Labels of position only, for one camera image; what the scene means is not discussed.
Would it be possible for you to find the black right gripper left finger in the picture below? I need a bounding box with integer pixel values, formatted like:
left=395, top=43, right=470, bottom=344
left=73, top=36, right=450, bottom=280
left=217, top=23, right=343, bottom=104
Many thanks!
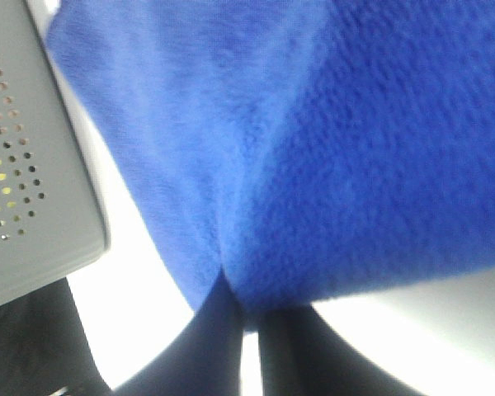
left=113, top=274, right=244, bottom=396

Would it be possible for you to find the blue towel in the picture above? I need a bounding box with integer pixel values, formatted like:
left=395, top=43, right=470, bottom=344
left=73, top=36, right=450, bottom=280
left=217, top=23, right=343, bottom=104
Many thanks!
left=46, top=1, right=495, bottom=322

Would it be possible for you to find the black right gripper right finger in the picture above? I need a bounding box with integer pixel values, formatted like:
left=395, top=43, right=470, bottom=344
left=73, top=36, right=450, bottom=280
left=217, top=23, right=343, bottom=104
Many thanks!
left=258, top=306, right=420, bottom=396

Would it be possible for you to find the grey perforated plastic basket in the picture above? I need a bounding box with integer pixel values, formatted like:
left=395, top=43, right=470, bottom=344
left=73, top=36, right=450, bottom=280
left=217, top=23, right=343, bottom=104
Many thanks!
left=0, top=1, right=106, bottom=306

